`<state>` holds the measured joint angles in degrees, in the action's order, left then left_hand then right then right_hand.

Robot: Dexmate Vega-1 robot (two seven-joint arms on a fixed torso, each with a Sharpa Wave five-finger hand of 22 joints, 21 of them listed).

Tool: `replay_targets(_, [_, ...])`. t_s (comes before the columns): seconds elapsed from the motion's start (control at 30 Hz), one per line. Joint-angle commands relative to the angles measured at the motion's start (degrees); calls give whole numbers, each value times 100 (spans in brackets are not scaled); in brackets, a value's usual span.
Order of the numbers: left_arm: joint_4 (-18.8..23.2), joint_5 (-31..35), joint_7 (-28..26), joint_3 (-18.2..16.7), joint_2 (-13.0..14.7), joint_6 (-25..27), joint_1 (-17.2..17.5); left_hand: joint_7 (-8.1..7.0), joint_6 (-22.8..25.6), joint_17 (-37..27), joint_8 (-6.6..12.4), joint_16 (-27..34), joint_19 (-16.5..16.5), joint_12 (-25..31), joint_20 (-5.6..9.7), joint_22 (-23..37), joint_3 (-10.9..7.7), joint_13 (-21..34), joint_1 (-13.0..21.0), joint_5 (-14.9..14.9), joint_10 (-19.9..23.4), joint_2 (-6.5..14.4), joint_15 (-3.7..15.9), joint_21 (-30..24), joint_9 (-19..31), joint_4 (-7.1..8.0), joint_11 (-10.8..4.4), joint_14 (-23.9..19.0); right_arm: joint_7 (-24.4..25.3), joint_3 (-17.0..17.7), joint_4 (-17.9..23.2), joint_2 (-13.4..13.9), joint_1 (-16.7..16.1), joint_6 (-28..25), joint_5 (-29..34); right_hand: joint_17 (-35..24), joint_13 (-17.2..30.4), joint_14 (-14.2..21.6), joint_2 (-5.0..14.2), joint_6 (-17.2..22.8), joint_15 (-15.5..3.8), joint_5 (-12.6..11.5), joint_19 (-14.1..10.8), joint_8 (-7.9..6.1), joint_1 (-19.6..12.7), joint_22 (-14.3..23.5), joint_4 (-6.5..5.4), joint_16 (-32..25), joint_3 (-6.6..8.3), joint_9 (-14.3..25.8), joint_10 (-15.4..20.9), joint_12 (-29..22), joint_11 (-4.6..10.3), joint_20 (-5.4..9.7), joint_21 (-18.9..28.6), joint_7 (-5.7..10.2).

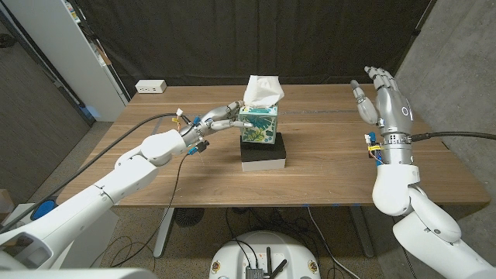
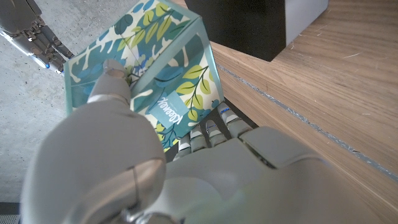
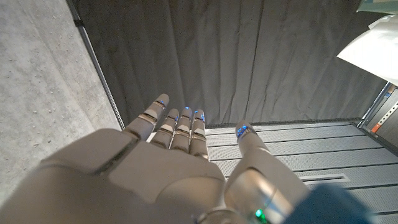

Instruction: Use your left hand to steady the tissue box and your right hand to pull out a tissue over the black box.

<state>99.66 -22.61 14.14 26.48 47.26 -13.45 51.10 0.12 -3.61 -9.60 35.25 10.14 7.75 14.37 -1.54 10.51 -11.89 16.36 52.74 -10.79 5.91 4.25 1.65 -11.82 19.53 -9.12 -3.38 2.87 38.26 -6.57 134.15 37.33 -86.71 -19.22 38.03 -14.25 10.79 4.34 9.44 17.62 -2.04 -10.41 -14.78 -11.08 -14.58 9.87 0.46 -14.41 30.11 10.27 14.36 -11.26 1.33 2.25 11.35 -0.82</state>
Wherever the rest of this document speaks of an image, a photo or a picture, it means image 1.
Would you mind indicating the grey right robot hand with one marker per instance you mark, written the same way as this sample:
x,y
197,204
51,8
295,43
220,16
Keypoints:
x,y
393,112

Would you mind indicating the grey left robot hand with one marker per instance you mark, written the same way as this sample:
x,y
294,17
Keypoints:
x,y
209,122

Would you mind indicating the teal floral tissue box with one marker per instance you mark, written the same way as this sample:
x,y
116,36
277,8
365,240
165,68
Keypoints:
x,y
259,126

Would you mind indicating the white tissue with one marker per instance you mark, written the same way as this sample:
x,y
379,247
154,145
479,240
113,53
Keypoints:
x,y
263,91

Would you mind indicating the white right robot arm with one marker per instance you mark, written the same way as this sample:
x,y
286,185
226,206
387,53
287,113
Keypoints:
x,y
418,232

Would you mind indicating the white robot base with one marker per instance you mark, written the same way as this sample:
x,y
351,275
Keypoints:
x,y
271,244

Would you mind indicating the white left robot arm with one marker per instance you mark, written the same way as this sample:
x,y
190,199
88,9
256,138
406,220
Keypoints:
x,y
124,178

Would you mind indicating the black and white box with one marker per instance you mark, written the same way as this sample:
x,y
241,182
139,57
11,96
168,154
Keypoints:
x,y
263,155

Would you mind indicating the white power strip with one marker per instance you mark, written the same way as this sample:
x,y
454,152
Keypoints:
x,y
150,86

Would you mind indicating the black curtain backdrop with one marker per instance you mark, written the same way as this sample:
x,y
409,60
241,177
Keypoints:
x,y
252,38

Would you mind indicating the black round floor fan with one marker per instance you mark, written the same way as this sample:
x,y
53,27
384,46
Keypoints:
x,y
189,217

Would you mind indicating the white table leg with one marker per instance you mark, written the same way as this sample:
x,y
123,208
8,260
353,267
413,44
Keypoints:
x,y
164,228

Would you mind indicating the grey table leg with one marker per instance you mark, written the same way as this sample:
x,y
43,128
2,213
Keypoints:
x,y
362,232

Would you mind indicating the black antenna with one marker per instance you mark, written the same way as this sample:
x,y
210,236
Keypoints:
x,y
268,259
280,267

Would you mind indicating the white cabinet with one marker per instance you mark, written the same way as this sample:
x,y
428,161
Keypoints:
x,y
58,38

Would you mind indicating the blue foot pedal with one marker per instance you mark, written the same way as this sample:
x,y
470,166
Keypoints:
x,y
42,209

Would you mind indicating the white robot head edge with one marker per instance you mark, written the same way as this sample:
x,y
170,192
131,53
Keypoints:
x,y
77,273

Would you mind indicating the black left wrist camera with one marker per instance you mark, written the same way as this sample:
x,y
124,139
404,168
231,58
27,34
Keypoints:
x,y
201,146

